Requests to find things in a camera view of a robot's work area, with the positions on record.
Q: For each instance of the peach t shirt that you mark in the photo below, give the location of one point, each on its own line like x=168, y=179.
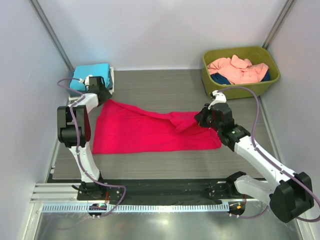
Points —
x=238, y=71

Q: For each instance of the folded turquoise t shirt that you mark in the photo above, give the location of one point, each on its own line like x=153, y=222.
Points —
x=81, y=71

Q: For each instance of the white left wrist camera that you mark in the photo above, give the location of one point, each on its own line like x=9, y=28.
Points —
x=86, y=80

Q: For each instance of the right aluminium frame post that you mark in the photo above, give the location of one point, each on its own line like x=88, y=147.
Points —
x=279, y=21

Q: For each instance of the left aluminium frame post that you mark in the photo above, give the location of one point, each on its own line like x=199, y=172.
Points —
x=51, y=33

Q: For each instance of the folded white t shirt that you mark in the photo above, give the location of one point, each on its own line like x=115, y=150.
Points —
x=111, y=87

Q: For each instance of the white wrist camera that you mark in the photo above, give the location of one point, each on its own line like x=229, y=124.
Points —
x=86, y=80
x=217, y=97

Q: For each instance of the dark blue t shirt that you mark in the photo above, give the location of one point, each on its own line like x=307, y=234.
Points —
x=219, y=79

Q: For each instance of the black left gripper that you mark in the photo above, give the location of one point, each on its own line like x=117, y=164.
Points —
x=104, y=94

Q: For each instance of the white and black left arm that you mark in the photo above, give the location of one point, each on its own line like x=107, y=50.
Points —
x=74, y=131

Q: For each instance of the white slotted cable duct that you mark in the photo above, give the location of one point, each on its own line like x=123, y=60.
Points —
x=102, y=208

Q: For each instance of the red t shirt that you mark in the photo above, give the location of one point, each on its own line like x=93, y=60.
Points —
x=124, y=129

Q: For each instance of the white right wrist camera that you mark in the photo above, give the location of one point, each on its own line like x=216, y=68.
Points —
x=217, y=97

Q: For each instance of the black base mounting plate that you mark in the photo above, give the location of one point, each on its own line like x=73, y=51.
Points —
x=159, y=192

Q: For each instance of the aluminium front rail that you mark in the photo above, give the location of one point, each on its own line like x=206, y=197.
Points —
x=57, y=193

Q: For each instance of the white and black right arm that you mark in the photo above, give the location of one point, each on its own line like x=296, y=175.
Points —
x=287, y=193

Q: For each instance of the aluminium frame post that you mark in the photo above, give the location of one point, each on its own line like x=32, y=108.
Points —
x=51, y=33
x=279, y=21

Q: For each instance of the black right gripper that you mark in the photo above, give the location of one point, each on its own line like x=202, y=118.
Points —
x=204, y=118

